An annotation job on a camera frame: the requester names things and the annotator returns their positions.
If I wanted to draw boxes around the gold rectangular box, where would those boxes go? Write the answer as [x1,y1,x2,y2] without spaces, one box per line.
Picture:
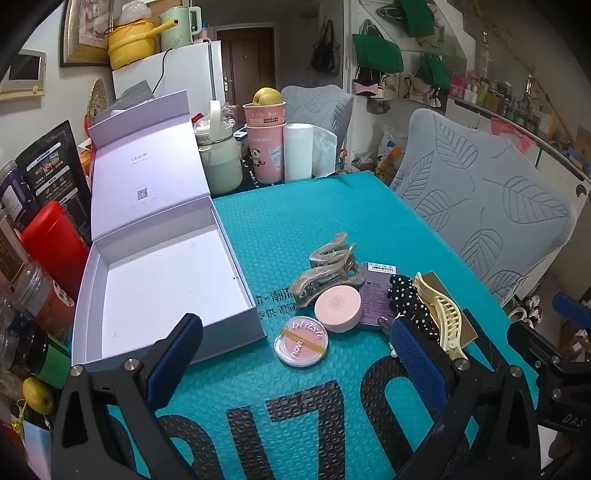
[422,272,478,350]

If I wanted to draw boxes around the cream yellow hair claw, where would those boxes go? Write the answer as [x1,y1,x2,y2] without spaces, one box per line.
[413,273,468,360]

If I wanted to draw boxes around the black polka dot scrunchie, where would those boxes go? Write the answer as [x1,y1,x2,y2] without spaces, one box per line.
[388,274,440,342]

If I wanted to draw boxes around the purple small product box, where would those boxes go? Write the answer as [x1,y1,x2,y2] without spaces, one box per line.
[360,262,398,328]

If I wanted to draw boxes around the pink round compact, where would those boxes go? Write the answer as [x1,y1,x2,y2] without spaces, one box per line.
[315,285,363,333]

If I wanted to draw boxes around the beige marbled hair claw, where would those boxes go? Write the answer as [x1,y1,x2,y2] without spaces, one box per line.
[287,232,366,309]

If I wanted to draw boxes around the clear pink blush compact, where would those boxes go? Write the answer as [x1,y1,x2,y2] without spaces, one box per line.
[273,316,329,368]

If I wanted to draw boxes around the bear charm keychain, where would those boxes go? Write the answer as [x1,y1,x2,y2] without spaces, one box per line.
[378,315,398,358]

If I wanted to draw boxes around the slippers on floor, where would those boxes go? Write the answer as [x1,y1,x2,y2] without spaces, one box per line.
[508,295,543,328]

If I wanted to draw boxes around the near grey leaf chair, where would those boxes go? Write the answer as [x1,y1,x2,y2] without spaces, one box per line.
[391,109,577,305]

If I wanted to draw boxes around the grey leaf chair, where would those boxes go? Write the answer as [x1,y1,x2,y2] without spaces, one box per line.
[391,109,577,305]
[281,85,353,149]

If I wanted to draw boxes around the clear jar orange label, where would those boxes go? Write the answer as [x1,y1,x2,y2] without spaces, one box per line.
[13,263,75,341]

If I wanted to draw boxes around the teal bubble mat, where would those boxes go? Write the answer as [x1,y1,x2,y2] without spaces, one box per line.
[106,171,541,480]

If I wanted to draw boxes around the red plastic canister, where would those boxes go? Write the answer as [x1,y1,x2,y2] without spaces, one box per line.
[21,201,89,301]

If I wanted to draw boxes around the lavender open gift box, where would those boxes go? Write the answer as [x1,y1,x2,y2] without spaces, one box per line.
[71,91,264,371]

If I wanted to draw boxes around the purple label jar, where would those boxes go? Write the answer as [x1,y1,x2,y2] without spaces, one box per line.
[1,161,40,232]

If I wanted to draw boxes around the black snack bag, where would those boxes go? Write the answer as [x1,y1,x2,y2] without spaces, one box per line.
[15,120,92,245]

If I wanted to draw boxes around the white paper roll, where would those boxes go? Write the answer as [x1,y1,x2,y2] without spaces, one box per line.
[283,123,338,183]

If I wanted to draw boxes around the far grey leaf chair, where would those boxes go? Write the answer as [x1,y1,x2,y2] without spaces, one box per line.
[281,85,353,149]

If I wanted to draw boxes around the pale green white jug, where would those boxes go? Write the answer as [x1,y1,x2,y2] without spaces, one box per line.
[193,100,242,196]

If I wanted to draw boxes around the green tote bag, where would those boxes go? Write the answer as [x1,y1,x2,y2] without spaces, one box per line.
[353,34,404,74]

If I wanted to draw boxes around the pink panda cup stack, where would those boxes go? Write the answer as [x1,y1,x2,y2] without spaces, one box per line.
[242,102,286,184]

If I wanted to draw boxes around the black hanging bag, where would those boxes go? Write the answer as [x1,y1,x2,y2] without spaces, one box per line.
[310,19,339,77]

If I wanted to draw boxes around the woven round fan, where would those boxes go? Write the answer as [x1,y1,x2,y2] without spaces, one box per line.
[86,78,108,126]

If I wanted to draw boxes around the yellow pear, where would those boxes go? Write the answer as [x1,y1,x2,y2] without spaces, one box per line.
[252,87,283,106]

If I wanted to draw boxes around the white refrigerator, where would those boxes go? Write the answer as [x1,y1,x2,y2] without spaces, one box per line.
[112,41,226,116]

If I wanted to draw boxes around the brown wooden door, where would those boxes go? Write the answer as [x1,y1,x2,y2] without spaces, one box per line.
[217,27,276,126]

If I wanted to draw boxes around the framed picture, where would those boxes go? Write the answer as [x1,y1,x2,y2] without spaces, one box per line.
[60,0,113,67]

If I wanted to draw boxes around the yellow pot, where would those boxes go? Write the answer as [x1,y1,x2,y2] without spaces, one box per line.
[107,19,179,71]

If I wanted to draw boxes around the pale green kettle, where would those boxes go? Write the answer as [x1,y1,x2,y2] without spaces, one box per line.
[158,6,202,51]

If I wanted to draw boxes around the wall intercom panel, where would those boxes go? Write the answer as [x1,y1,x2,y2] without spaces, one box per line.
[0,49,46,101]

